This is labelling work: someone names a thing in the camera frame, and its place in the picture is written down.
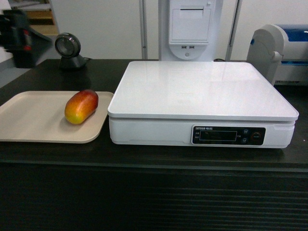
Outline red yellow mango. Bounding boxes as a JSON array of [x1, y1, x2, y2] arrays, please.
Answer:
[[64, 90, 99, 125]]

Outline white checkout scale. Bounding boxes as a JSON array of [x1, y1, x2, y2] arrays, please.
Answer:
[[108, 61, 299, 148]]

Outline white POS terminal stand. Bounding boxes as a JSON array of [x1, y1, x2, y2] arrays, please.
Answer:
[[158, 0, 223, 62]]

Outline black barcode scanner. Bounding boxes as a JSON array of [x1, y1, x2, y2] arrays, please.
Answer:
[[54, 33, 87, 71]]

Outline beige plastic tray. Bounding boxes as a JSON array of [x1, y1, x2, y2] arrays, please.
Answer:
[[0, 91, 113, 143]]

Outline grey blue label printer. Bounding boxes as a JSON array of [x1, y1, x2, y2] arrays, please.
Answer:
[[246, 24, 308, 86]]

